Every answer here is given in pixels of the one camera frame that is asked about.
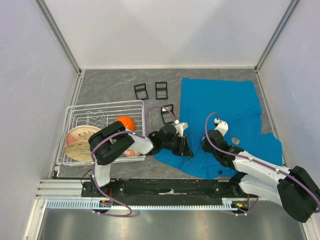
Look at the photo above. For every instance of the pink beige floral plate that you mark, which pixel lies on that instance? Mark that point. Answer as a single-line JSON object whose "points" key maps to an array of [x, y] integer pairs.
{"points": [[80, 133]]}

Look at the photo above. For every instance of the black frame stand middle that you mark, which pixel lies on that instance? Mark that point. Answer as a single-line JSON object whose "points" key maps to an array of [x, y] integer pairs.
{"points": [[161, 90]]}

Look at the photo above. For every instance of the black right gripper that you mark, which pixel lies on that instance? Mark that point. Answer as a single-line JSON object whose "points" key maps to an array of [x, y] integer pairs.
{"points": [[204, 146]]}

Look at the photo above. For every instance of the slotted cable duct rail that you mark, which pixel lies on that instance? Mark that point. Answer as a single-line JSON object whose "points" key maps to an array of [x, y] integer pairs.
{"points": [[90, 204]]}

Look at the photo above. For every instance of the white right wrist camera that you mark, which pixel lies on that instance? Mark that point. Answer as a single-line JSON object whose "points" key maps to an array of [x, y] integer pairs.
{"points": [[221, 126]]}

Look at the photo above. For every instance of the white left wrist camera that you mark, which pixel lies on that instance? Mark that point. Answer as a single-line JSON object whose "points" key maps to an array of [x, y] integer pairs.
{"points": [[180, 127]]}

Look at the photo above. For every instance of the orange bowl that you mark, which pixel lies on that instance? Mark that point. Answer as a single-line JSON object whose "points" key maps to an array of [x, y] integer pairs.
{"points": [[128, 122]]}

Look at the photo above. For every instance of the blue t-shirt garment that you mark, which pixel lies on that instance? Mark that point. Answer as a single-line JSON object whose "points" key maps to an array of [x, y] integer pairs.
{"points": [[238, 104]]}

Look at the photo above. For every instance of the white red patterned bowl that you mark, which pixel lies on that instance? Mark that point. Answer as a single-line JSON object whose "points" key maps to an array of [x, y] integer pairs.
{"points": [[131, 153]]}

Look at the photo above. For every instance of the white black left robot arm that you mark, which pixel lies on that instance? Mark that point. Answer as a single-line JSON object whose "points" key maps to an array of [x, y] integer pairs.
{"points": [[112, 141]]}

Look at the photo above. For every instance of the round silver badge brooch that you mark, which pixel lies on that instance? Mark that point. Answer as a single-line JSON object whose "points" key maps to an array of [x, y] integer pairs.
{"points": [[235, 140]]}

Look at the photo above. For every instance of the black frame stand left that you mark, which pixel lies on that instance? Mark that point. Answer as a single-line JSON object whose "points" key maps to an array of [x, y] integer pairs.
{"points": [[141, 92]]}

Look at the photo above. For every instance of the black frame stand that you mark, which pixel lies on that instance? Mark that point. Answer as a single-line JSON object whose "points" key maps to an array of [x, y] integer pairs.
{"points": [[167, 114], [141, 92], [161, 90]]}

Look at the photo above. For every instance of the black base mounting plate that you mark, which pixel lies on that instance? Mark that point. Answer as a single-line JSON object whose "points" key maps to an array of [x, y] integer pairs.
{"points": [[123, 188]]}

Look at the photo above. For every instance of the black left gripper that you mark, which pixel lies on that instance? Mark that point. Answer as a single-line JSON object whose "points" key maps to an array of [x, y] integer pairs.
{"points": [[183, 148]]}

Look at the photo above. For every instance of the black frame stand near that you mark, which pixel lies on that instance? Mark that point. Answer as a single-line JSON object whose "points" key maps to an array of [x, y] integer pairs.
{"points": [[167, 114]]}

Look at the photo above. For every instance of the cream floral plate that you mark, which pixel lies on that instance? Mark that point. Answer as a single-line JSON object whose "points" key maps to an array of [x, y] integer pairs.
{"points": [[79, 151]]}

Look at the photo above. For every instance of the white wire dish rack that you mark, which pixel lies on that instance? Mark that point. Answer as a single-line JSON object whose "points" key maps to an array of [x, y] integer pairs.
{"points": [[98, 115]]}

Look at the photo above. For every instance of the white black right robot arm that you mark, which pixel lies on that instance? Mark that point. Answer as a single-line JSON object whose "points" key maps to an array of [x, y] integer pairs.
{"points": [[291, 188]]}

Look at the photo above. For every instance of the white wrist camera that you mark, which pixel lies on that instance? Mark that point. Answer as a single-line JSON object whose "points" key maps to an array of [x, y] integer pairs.
{"points": [[180, 127], [221, 126]]}

